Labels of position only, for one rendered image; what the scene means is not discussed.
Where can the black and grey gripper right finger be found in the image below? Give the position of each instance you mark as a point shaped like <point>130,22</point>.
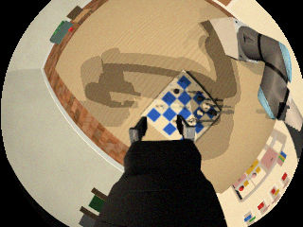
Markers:
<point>187,131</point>

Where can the blue and cream chessboard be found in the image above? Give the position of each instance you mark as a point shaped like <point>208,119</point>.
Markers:
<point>185,103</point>

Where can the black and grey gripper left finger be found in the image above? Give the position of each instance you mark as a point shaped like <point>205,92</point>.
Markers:
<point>139,130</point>

